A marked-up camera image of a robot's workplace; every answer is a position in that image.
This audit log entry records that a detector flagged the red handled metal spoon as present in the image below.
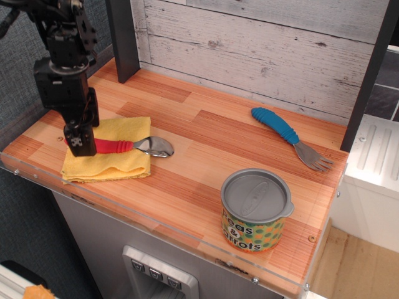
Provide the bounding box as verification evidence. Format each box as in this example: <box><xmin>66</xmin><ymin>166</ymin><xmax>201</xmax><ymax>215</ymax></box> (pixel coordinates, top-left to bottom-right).
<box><xmin>64</xmin><ymin>135</ymin><xmax>175</xmax><ymax>159</ymax></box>

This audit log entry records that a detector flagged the yellow folded cloth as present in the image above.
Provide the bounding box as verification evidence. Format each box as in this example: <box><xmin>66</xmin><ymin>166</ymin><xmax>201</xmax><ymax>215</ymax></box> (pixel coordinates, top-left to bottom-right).
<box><xmin>61</xmin><ymin>116</ymin><xmax>151</xmax><ymax>183</ymax></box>

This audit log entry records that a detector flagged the peas and carrots can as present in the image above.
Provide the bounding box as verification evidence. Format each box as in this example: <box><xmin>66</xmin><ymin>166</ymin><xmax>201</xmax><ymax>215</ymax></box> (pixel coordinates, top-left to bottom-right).
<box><xmin>221</xmin><ymin>168</ymin><xmax>294</xmax><ymax>252</ymax></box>

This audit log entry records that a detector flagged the white ridged side counter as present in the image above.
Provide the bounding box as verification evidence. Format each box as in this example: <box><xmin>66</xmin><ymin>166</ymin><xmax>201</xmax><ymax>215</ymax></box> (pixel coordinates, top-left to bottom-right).
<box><xmin>329</xmin><ymin>115</ymin><xmax>398</xmax><ymax>252</ymax></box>

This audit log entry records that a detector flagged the blue handled metal fork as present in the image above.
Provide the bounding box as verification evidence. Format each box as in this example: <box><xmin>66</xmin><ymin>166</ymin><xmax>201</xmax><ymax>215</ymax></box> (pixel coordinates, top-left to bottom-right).
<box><xmin>251</xmin><ymin>107</ymin><xmax>334</xmax><ymax>171</ymax></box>

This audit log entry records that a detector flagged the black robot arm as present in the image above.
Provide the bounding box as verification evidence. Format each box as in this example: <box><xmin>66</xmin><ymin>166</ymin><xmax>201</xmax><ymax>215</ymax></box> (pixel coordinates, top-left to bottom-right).
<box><xmin>1</xmin><ymin>1</ymin><xmax>99</xmax><ymax>156</ymax></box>

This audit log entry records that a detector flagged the silver dispenser panel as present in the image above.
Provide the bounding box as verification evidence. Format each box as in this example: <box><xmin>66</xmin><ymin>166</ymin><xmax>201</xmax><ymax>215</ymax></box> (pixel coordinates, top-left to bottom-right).
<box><xmin>122</xmin><ymin>245</ymin><xmax>200</xmax><ymax>298</ymax></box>

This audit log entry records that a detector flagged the orange object bottom left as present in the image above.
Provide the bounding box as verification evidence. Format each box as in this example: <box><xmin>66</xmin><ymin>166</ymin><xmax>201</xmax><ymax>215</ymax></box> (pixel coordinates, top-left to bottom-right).
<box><xmin>22</xmin><ymin>285</ymin><xmax>55</xmax><ymax>299</ymax></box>

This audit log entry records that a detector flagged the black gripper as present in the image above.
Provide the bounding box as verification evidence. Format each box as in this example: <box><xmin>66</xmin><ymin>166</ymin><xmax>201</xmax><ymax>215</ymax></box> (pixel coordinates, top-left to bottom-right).
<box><xmin>34</xmin><ymin>57</ymin><xmax>100</xmax><ymax>157</ymax></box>

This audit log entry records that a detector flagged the grey toy fridge cabinet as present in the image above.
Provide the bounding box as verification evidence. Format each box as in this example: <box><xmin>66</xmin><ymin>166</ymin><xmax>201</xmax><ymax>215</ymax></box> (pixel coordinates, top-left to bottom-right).
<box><xmin>54</xmin><ymin>193</ymin><xmax>281</xmax><ymax>298</ymax></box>

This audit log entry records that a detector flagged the black right vertical post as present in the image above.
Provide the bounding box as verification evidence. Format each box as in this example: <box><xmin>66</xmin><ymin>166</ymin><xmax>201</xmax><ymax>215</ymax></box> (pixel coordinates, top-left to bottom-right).
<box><xmin>340</xmin><ymin>0</ymin><xmax>398</xmax><ymax>153</ymax></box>

